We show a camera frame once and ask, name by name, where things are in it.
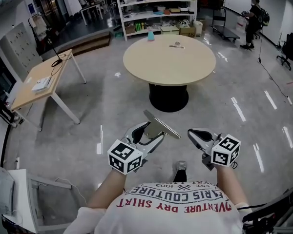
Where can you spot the white printed t-shirt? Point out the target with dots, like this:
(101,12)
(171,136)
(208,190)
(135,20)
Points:
(173,211)

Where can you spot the white storage shelf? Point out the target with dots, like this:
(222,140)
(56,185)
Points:
(158,8)

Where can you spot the person's left forearm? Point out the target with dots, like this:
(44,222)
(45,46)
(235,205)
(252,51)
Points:
(105,191)

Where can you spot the white waste bin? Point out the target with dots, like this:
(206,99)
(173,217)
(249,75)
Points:
(197,28)

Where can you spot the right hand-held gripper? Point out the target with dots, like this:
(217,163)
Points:
(225,151)

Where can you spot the person's right forearm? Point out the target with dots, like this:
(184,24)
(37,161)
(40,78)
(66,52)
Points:
(230,186)

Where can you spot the clothes rack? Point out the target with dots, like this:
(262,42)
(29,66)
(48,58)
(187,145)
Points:
(39,30)

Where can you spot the cardboard box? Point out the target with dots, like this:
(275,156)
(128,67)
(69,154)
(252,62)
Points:
(187,31)

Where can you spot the flat white box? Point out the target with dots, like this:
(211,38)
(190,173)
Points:
(42,84)

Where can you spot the rectangular wooden table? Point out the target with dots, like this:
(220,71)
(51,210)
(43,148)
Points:
(41,82)

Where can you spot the white shopping bag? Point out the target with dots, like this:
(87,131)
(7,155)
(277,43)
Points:
(241,23)

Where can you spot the dark wooden step platform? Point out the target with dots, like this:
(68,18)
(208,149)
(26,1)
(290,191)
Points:
(88,43)

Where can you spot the small silver metal item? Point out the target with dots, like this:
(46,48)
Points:
(177,45)

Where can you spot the white long table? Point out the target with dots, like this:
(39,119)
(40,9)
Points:
(92,7)

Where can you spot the black trouser leg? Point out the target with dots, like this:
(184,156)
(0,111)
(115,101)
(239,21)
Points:
(180,177)

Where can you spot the grey sneaker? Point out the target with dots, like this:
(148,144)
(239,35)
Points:
(181,166)

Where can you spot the black chair frame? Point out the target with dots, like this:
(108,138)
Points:
(276,208)

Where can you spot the black microphone stand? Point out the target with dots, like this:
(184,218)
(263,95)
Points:
(55,55)

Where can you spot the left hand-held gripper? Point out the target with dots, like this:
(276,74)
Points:
(124,156)

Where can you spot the black office chair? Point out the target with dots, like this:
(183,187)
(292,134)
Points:
(289,50)

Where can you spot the white appliance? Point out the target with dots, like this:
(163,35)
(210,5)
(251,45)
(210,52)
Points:
(9,194)

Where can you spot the teal bottle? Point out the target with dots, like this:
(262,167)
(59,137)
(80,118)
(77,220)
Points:
(151,36)

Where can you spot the white locker cabinet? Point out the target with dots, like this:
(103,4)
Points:
(19,47)

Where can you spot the round beige table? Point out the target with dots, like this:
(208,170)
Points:
(169,60)

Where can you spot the black platform cart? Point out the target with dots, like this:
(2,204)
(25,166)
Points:
(225,30)

